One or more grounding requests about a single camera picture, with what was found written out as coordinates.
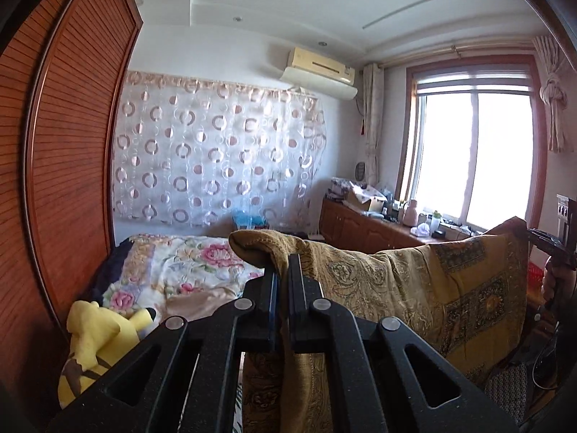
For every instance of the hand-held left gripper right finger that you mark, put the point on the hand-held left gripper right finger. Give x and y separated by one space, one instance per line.
298 320

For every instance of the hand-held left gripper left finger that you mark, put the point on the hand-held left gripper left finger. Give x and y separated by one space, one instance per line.
273 306

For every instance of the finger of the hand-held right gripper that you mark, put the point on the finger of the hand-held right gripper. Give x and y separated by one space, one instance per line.
543 239

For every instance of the gold patterned shirt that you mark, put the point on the gold patterned shirt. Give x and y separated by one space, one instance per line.
405 279

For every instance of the person's right hand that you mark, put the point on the person's right hand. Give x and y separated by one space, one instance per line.
552 279

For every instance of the red plastic basket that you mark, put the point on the red plastic basket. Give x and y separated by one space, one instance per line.
536 270

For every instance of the beige folded cloth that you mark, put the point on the beige folded cloth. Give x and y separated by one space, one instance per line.
198 304

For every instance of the blue plastic bag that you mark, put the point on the blue plastic bag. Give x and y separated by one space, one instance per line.
250 222

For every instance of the floral quilt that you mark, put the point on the floral quilt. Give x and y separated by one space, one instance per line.
189 261

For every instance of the small black box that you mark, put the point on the small black box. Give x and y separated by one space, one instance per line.
438 234

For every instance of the wooden low cabinet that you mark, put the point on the wooden low cabinet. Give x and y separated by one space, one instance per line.
347 225

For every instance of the bottle with green cap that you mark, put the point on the bottle with green cap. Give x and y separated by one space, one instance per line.
435 223

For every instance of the white plastic bag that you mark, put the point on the white plastic bag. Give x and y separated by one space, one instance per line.
421 230

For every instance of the wooden framed window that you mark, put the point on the wooden framed window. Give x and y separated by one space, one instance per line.
450 153

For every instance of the floral storage box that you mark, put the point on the floral storage box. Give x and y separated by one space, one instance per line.
338 189

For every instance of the pink jug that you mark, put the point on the pink jug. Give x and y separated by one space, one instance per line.
409 214

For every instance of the open cardboard box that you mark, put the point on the open cardboard box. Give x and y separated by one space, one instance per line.
360 198

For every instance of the tied beige window curtain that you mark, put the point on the tied beige window curtain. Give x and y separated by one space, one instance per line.
554 94

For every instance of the person's dotted dark clothing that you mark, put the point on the person's dotted dark clothing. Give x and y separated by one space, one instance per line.
507 392

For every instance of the small dark oval object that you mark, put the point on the small dark oval object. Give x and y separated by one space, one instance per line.
360 172

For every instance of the circle pattern sheer curtain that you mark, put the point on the circle pattern sheer curtain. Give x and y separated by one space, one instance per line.
203 144

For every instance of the yellow plush toy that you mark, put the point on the yellow plush toy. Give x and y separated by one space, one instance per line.
94 333

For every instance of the white air deflector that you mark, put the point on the white air deflector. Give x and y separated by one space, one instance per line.
320 83

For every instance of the wooden wardrobe door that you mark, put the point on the wooden wardrobe door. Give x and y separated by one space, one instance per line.
67 144

